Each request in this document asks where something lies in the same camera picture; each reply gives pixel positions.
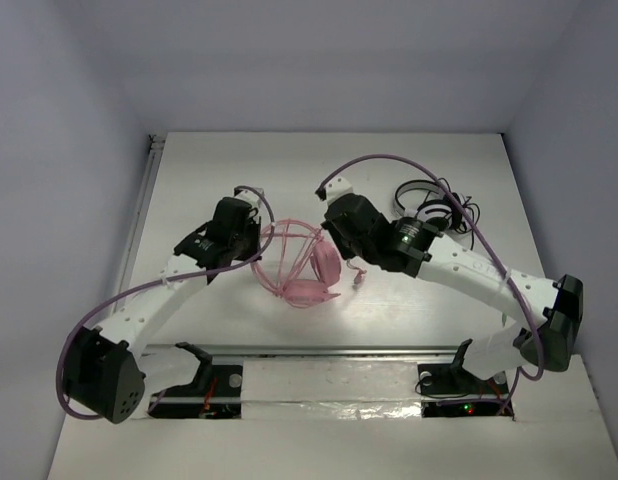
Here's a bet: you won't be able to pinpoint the aluminium rail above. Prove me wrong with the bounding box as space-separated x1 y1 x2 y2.
143 342 570 362

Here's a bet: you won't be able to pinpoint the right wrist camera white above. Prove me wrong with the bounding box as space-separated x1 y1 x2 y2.
315 176 354 205

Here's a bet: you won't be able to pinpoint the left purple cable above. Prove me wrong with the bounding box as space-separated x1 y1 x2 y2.
56 185 275 420

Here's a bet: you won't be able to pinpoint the black white headphones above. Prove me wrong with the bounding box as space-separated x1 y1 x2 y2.
392 178 481 248

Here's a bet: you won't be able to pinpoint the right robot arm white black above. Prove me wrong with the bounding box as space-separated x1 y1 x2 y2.
322 192 584 396

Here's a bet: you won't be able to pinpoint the pink headphones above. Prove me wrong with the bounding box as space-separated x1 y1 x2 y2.
251 219 342 309

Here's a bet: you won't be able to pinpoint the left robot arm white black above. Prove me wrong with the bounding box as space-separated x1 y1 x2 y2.
55 186 271 424

